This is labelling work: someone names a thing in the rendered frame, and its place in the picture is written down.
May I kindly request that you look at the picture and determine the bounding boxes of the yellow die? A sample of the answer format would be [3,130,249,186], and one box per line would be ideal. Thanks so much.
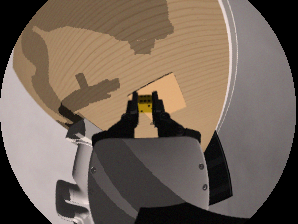
[138,95,153,113]

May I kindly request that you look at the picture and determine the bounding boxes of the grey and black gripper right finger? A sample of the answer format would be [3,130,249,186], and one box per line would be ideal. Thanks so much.
[152,91,201,145]

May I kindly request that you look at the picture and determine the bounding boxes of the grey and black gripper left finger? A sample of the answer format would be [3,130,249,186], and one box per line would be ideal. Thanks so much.
[91,91,139,148]

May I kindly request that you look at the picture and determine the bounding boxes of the tan square mat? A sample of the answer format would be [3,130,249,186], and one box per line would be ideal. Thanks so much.
[136,72,186,114]

